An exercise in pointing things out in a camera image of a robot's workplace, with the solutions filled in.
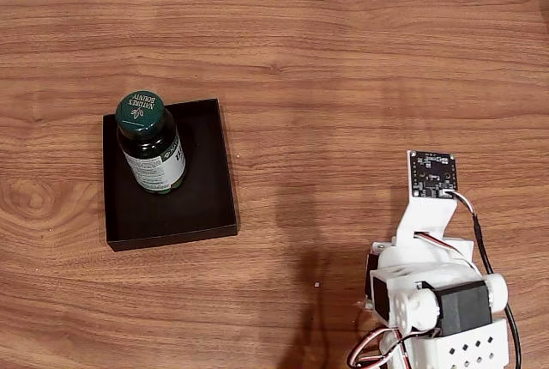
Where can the black camera board white mount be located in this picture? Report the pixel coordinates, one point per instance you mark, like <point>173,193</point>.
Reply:
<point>433,173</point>

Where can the green pill bottle white label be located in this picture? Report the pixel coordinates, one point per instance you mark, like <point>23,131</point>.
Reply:
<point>150,146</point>

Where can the black shallow cardboard box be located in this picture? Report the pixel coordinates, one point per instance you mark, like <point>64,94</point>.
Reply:
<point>206,180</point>

